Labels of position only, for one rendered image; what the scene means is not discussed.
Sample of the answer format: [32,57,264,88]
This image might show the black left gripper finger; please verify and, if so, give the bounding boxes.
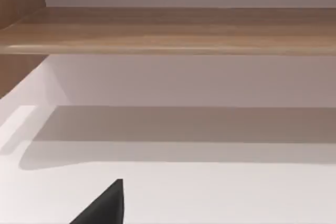
[69,178,124,224]

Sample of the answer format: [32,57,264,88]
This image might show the wooden open shelf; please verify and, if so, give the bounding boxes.
[0,0,336,100]

